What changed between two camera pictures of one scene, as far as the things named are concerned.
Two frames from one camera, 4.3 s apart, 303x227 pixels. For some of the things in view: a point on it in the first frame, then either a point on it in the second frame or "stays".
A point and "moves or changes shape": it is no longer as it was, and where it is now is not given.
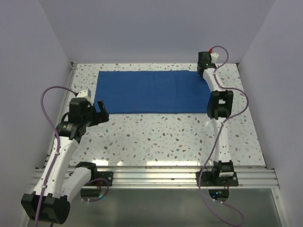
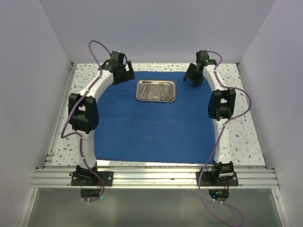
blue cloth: (153, 91) moves or changes shape
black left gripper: (99, 118) → (128, 75)
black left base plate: (109, 176) stays
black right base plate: (207, 179) stays
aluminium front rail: (184, 178) stays
